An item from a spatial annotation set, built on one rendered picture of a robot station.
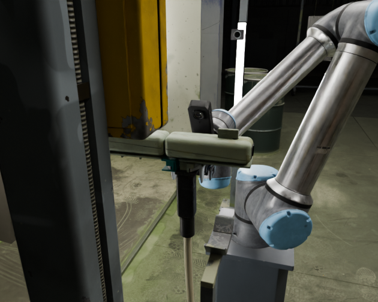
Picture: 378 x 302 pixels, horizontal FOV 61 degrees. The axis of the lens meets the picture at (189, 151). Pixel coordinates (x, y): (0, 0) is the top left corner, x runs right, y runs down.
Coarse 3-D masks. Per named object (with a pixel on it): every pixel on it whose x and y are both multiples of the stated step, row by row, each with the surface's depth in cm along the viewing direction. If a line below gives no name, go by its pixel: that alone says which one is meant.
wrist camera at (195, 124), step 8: (192, 104) 65; (200, 104) 65; (208, 104) 65; (192, 112) 66; (200, 112) 65; (208, 112) 65; (192, 120) 68; (200, 120) 67; (208, 120) 67; (192, 128) 70; (200, 128) 69; (208, 128) 69
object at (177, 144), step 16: (224, 128) 55; (112, 144) 60; (128, 144) 58; (144, 144) 58; (160, 144) 57; (176, 144) 56; (192, 144) 55; (208, 144) 54; (224, 144) 53; (240, 144) 53; (192, 160) 56; (208, 160) 55; (224, 160) 54; (240, 160) 53; (176, 176) 59; (192, 176) 59; (176, 192) 60; (192, 192) 59; (192, 208) 61; (192, 224) 63
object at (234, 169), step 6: (240, 0) 209; (246, 0) 208; (240, 6) 210; (246, 6) 209; (240, 12) 212; (246, 12) 211; (240, 18) 213; (246, 18) 212; (234, 168) 251; (234, 174) 253; (234, 180) 255; (234, 186) 256; (234, 192) 258; (234, 198) 260; (234, 204) 262
